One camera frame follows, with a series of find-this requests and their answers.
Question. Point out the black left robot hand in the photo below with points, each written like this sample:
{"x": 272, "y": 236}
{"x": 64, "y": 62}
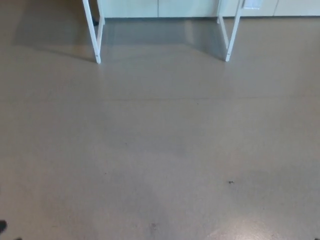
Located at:
{"x": 3, "y": 226}

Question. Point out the white cabinet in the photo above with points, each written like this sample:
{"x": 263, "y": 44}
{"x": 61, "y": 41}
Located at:
{"x": 175, "y": 7}

